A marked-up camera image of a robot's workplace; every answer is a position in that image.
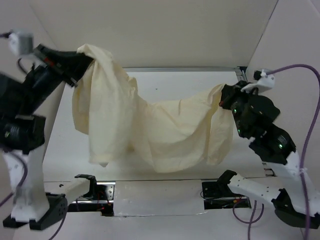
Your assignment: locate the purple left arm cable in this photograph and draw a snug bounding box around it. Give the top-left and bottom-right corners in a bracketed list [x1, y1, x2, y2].
[0, 31, 68, 240]

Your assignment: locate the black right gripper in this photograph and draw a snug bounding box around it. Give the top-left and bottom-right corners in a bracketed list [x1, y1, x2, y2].
[216, 78, 257, 135]

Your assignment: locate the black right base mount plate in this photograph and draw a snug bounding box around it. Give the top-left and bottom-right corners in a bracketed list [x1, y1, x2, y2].
[200, 181, 251, 210]

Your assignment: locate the cream yellow jacket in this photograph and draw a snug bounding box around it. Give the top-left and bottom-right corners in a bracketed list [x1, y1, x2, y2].
[72, 44, 234, 173]

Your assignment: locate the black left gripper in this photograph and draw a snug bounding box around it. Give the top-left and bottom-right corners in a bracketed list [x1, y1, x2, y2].
[23, 41, 97, 110]

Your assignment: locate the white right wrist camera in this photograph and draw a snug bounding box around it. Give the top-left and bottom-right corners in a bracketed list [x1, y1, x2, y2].
[241, 68, 275, 93]

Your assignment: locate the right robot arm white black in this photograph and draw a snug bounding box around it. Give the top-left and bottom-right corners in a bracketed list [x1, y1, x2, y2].
[217, 81, 320, 229]

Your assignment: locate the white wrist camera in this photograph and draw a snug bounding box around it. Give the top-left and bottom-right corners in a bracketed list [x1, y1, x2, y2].
[8, 29, 34, 57]
[241, 68, 275, 93]

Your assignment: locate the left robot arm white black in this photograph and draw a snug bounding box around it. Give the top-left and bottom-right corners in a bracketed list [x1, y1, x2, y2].
[0, 45, 93, 231]

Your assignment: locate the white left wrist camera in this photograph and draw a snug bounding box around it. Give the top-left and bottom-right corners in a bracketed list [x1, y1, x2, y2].
[8, 29, 34, 57]

